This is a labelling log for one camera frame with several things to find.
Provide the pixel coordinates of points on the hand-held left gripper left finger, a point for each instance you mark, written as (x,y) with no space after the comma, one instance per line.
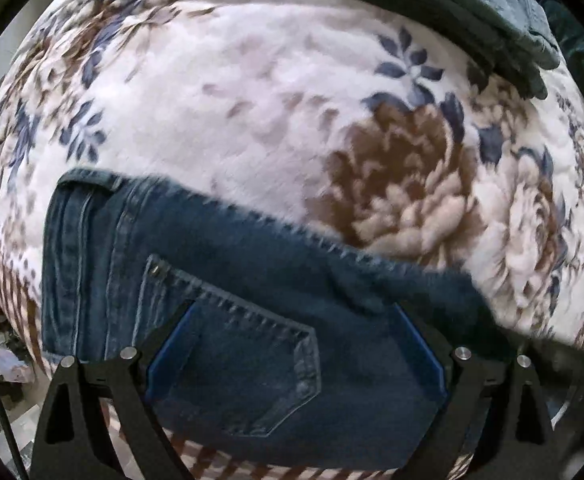
(168,351)

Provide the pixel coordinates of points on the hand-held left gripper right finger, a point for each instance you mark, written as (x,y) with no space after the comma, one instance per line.
(422,345)

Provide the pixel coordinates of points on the blue denim pants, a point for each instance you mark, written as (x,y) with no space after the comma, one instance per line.
(252,310)

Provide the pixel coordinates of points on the folded grey-blue pants stack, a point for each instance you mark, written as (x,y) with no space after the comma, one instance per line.
(452,5)

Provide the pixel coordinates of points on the floral printed blanket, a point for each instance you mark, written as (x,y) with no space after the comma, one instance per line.
(252,110)

